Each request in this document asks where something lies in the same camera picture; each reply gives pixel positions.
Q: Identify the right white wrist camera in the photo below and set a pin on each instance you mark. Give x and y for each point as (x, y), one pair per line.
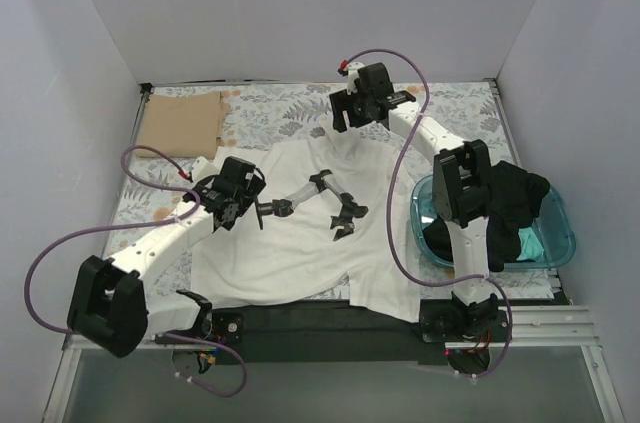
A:
(350, 71)

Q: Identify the aluminium frame rail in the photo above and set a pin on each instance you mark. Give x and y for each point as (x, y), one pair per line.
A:
(553, 371)

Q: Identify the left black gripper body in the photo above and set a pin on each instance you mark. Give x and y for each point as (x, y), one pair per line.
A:
(258, 212)

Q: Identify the folded tan t-shirt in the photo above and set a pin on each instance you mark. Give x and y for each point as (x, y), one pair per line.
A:
(184, 127)

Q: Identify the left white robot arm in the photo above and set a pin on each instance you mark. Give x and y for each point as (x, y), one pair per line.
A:
(109, 305)

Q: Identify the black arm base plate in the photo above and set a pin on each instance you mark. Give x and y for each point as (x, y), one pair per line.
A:
(335, 332)

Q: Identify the black t-shirt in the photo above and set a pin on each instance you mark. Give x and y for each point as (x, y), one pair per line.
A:
(516, 199)

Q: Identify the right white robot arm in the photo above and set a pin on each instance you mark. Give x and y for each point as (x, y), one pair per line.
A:
(461, 187)

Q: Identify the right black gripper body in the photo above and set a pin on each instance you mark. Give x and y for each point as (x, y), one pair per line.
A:
(338, 110)

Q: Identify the teal plastic basket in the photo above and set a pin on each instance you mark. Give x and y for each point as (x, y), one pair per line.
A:
(550, 239)

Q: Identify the white printed t-shirt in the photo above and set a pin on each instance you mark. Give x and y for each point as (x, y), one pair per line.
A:
(287, 259)

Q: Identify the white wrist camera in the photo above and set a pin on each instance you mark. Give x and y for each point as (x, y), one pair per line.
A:
(201, 168)
(350, 71)

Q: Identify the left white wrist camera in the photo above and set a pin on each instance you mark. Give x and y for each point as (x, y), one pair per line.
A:
(201, 168)

